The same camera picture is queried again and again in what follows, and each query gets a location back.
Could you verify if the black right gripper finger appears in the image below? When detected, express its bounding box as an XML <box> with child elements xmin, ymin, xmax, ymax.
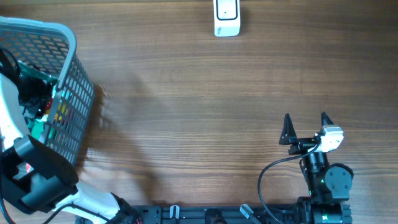
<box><xmin>279</xmin><ymin>113</ymin><xmax>297</xmax><ymax>145</ymax></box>
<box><xmin>321</xmin><ymin>112</ymin><xmax>334</xmax><ymax>126</ymax></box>

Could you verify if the yellow red sauce bottle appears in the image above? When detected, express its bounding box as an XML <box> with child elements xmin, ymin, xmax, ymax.
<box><xmin>44</xmin><ymin>98</ymin><xmax>53</xmax><ymax>114</ymax></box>

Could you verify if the green lid jar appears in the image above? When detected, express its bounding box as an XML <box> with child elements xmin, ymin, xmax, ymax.
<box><xmin>28</xmin><ymin>119</ymin><xmax>45</xmax><ymax>140</ymax></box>

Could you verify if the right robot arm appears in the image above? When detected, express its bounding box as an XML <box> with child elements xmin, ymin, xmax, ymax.
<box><xmin>279</xmin><ymin>112</ymin><xmax>354</xmax><ymax>224</ymax></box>

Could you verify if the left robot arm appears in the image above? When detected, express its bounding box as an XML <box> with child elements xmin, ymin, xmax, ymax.
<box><xmin>1</xmin><ymin>49</ymin><xmax>142</xmax><ymax>223</ymax></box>

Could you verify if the white barcode scanner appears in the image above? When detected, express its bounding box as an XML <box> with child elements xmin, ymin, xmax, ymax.
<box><xmin>213</xmin><ymin>0</ymin><xmax>241</xmax><ymax>37</ymax></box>

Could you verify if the grey plastic basket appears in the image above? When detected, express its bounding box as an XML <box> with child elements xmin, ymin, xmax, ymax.
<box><xmin>1</xmin><ymin>17</ymin><xmax>95</xmax><ymax>165</ymax></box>

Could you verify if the green 3M gloves package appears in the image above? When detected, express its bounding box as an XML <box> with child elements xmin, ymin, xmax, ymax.
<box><xmin>17</xmin><ymin>60</ymin><xmax>58</xmax><ymax>86</ymax></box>

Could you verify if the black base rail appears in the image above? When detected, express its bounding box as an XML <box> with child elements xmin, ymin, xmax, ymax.
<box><xmin>134</xmin><ymin>205</ymin><xmax>295</xmax><ymax>224</ymax></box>

